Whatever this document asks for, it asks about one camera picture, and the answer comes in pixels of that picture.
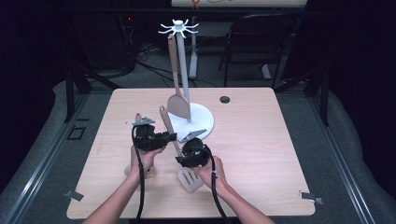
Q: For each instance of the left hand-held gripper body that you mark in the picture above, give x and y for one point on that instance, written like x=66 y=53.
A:
x=146 y=137

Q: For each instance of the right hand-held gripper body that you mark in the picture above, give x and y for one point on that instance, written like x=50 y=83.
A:
x=196 y=152

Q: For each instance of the beige slotted spatula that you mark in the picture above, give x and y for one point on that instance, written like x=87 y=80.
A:
x=165 y=118

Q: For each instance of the beige perforated skimmer spoon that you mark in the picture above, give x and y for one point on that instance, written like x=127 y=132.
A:
x=138 y=116

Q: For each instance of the beige solid spatula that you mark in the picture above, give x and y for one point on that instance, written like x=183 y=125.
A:
x=179 y=107

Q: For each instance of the white utensil rack stand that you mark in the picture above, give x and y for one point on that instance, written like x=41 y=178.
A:
x=202 y=118

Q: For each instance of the person's left hand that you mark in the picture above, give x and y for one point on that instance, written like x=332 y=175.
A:
x=146 y=161

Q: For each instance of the person's right hand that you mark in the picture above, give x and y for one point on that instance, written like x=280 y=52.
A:
x=214 y=177

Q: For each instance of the white metal stand leg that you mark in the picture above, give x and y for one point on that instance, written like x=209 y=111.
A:
x=193 y=62

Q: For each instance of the grey tape piece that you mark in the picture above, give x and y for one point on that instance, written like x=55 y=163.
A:
x=74 y=195
x=311 y=197

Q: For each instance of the short white stand foot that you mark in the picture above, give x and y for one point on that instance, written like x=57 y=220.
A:
x=266 y=72

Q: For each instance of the black folding chair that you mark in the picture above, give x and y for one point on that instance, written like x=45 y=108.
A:
x=258 y=31

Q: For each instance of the black metal frame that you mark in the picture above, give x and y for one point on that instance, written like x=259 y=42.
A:
x=324 y=99
x=69 y=93

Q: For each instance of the aluminium floor rail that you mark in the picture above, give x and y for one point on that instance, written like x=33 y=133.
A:
x=339 y=155
x=46 y=161

